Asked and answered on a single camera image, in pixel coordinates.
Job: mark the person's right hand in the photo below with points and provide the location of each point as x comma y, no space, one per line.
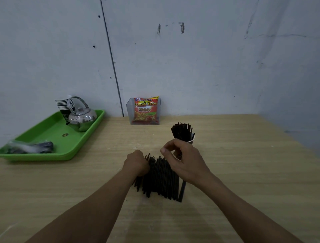
191,165

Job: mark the person's left hand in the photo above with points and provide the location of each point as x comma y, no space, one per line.
135,162

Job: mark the person's left fingers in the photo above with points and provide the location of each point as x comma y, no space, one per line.
147,166

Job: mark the person's right thumb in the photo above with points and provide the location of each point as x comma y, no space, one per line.
168,160

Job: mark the pile of black straws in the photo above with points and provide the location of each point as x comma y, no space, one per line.
160,180

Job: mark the person's right forearm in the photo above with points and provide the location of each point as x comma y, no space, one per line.
245,215

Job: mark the person's left forearm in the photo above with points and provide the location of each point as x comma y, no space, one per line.
95,212

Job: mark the white paper cup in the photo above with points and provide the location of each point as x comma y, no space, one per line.
191,139

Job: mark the bundle of upright black straws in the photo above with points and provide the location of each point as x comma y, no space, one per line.
181,131

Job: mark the red snack packet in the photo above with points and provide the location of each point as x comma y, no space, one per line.
146,111

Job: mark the clear acrylic box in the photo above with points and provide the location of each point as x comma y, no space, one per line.
129,112

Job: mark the silver metal kettle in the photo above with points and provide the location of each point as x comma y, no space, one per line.
82,117

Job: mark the green plastic tray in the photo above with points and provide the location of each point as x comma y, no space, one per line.
50,135

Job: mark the stack of black paper cups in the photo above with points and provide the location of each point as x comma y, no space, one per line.
63,105

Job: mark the clear plastic bag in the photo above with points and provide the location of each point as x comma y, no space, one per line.
30,147

